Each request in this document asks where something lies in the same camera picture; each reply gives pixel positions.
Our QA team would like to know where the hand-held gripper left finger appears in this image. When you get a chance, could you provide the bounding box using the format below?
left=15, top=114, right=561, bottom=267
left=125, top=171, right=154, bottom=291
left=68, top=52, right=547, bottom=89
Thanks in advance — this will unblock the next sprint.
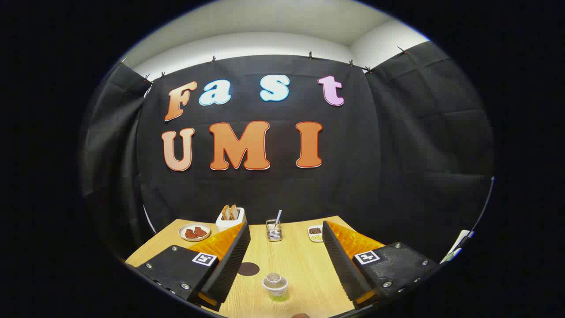
left=136, top=221, right=251, bottom=312

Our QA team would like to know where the wooden table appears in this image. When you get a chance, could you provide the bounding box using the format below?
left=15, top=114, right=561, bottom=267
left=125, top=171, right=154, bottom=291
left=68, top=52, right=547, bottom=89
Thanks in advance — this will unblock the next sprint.
left=125, top=216, right=385, bottom=318

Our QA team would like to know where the wire mesh basket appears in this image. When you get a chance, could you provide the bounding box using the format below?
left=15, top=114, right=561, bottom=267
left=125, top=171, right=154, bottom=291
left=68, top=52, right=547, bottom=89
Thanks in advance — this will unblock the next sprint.
left=266, top=220, right=283, bottom=242

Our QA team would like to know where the round beige plate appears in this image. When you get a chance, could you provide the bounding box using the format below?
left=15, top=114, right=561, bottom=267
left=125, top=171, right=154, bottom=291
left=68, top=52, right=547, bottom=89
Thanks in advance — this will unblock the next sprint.
left=178, top=223, right=211, bottom=242

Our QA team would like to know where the clear juice bottle white label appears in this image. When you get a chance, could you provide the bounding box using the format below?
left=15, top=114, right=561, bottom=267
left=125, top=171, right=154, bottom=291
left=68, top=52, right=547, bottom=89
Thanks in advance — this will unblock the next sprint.
left=262, top=273, right=290, bottom=303

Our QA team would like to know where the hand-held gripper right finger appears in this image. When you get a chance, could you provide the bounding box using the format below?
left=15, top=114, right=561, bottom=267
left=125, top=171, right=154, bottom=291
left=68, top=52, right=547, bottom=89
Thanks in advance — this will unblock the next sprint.
left=322, top=220, right=440, bottom=310

